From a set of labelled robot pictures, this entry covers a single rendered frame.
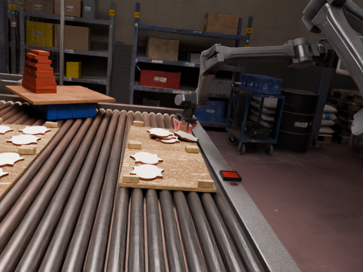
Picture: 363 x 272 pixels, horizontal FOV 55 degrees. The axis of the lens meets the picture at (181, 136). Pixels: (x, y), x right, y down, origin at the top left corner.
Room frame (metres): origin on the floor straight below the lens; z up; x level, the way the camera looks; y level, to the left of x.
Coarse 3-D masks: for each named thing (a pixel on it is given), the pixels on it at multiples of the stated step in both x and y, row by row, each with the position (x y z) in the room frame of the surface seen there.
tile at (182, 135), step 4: (176, 132) 1.78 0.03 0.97; (180, 132) 1.81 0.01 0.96; (184, 132) 1.84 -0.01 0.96; (180, 136) 1.74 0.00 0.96; (184, 136) 1.75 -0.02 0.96; (188, 136) 1.78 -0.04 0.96; (192, 136) 1.81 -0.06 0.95; (188, 140) 1.73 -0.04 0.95; (192, 140) 1.73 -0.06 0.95; (196, 140) 1.74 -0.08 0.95
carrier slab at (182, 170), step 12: (168, 156) 1.48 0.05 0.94; (180, 156) 1.50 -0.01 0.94; (192, 156) 1.52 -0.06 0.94; (168, 168) 1.33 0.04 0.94; (180, 168) 1.34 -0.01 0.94; (192, 168) 1.36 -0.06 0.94; (204, 168) 1.37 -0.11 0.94; (120, 180) 1.16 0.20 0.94; (156, 180) 1.19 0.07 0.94; (168, 180) 1.21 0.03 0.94; (180, 180) 1.22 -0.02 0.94; (192, 180) 1.23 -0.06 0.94
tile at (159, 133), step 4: (152, 128) 1.80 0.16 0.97; (156, 128) 1.80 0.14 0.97; (160, 128) 1.81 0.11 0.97; (152, 132) 1.72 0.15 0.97; (156, 132) 1.73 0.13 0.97; (160, 132) 1.74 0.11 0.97; (164, 132) 1.75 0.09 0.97; (168, 132) 1.75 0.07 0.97; (156, 136) 1.69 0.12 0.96; (160, 136) 1.68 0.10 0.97; (164, 136) 1.68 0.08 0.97; (168, 136) 1.71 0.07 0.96
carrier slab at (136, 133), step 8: (136, 128) 1.89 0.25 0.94; (144, 128) 1.91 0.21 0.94; (168, 128) 1.97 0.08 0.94; (128, 136) 1.73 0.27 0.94; (136, 136) 1.74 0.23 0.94; (144, 136) 1.76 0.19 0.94; (176, 136) 1.83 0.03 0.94; (144, 144) 1.62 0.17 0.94; (152, 144) 1.63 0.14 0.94; (160, 144) 1.65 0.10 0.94; (168, 144) 1.66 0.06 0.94; (176, 144) 1.68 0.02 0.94; (184, 144) 1.69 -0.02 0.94; (192, 144) 1.71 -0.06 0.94
